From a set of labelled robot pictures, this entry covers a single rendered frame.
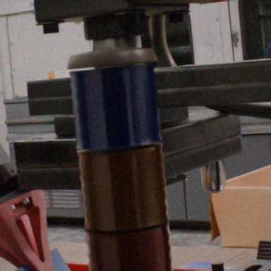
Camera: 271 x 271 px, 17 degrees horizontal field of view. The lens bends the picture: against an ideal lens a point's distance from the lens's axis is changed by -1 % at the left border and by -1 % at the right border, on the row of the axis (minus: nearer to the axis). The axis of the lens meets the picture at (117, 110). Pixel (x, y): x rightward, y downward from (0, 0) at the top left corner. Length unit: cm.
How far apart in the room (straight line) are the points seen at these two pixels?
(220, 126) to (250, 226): 236
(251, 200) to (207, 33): 283
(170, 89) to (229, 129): 13
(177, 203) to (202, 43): 108
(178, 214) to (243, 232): 293
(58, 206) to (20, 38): 128
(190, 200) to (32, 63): 161
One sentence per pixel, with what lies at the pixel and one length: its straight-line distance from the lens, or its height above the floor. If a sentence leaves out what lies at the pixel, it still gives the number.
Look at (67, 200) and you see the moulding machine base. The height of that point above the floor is 21.
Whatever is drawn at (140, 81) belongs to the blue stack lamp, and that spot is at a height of 118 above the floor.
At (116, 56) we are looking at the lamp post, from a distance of 37.
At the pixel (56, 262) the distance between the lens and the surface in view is 80.
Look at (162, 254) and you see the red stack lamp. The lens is 39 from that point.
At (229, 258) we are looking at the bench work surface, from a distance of 127.
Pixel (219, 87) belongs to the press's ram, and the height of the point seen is 117.
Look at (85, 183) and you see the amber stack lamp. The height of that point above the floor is 114.
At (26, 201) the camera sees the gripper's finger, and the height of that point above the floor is 108.
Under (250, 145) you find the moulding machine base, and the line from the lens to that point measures 566.
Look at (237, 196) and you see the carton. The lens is 308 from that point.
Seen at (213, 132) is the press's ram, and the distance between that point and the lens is 71.
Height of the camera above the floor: 119
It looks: 3 degrees down
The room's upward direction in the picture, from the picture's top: 5 degrees counter-clockwise
